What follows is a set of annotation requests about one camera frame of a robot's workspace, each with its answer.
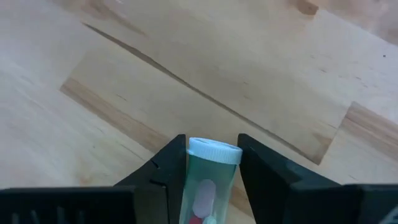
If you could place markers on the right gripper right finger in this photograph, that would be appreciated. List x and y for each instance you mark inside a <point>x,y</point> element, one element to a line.
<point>270,193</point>

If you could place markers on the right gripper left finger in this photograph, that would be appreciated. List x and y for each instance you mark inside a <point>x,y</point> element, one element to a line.
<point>158,193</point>

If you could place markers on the teal pill bottle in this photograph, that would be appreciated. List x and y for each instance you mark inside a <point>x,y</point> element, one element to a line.
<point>214,174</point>

